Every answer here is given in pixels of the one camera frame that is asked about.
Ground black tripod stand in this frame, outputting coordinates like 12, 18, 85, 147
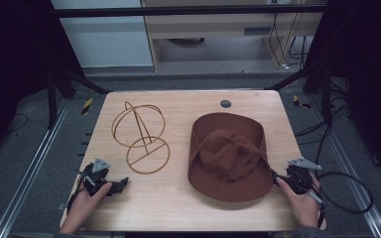
45, 64, 112, 131
265, 64, 334, 125

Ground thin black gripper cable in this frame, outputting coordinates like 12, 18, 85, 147
66, 170, 87, 213

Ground brown brimmed hat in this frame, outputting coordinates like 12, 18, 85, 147
187, 112, 275, 203

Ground black floor cables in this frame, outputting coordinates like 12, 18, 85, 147
293, 78, 356, 170

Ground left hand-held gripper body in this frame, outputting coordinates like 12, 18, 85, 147
78, 157, 113, 196

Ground hanging desk cables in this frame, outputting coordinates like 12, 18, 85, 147
268, 0, 310, 71

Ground gold wire hat stand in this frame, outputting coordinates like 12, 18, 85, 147
111, 100, 172, 176

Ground person's left hand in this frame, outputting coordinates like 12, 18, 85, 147
59, 181, 113, 235

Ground yellow and black tape strip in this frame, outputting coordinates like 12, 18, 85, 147
292, 94, 313, 110
80, 97, 94, 116

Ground metal floor rail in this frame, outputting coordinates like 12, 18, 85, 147
0, 98, 71, 238
310, 94, 381, 238

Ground light wooden desk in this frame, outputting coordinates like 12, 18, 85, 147
140, 0, 325, 72

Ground black looped gripper cable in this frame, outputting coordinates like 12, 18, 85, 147
317, 171, 375, 229

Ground white cabinet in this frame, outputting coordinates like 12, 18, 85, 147
51, 0, 155, 69

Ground dark curtain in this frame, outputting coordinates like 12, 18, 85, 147
0, 0, 85, 163
305, 0, 381, 184

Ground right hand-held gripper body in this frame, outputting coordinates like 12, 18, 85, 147
285, 157, 323, 203

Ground thin black floor cable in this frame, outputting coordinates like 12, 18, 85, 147
5, 112, 30, 135

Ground black horizontal frame bar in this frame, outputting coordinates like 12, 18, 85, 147
54, 4, 329, 19

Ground person's right hand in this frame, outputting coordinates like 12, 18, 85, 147
275, 172, 322, 230

